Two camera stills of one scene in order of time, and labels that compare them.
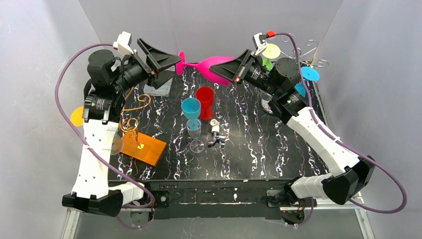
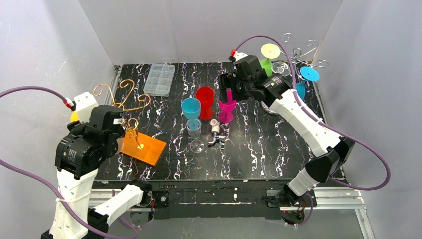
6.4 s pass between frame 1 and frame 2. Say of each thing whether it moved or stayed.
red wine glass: stayed
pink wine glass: moved
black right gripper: moved
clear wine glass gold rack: stayed
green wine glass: stayed
